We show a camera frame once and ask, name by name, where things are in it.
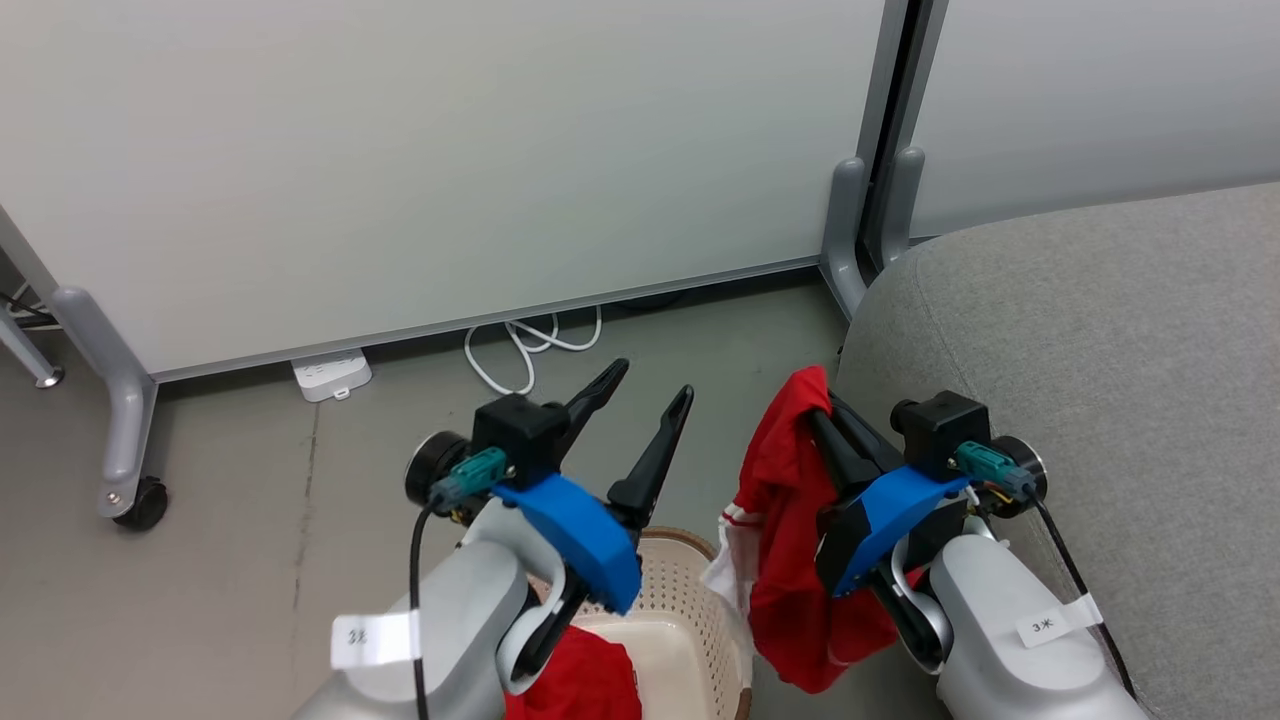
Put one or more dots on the wide white partition panel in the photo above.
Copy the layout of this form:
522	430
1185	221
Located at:
420	160

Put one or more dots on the red garment with white trim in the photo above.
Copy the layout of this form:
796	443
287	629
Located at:
785	540

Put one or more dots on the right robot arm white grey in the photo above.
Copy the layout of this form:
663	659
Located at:
1000	640

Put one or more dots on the cream perforated laundry basket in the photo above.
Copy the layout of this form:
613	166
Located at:
690	620

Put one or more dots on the grey partition foot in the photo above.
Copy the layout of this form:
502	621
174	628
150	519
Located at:
900	200
843	230

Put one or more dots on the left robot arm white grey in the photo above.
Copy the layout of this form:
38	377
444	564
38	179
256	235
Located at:
455	610

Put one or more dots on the thin grey tube leg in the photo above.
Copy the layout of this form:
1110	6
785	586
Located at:
25	355

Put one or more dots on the plain red garment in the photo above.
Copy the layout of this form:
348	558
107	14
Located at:
580	680

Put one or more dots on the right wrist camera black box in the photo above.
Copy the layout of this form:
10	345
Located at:
940	425

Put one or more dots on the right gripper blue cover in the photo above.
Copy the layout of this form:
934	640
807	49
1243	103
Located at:
890	505

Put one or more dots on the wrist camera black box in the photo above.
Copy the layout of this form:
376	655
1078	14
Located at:
940	425
515	430

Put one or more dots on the grey partition leg with caster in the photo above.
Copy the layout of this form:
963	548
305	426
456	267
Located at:
120	400

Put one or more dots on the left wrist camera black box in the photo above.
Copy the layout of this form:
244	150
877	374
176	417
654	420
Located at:
515	430

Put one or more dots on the narrow white partition panel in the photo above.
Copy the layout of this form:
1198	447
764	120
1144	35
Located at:
1090	100

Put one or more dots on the white power strip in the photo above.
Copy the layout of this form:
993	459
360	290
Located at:
330	373

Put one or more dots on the grey fabric sofa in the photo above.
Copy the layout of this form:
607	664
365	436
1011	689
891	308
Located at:
1130	400

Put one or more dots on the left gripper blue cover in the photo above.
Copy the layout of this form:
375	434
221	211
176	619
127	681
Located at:
585	535

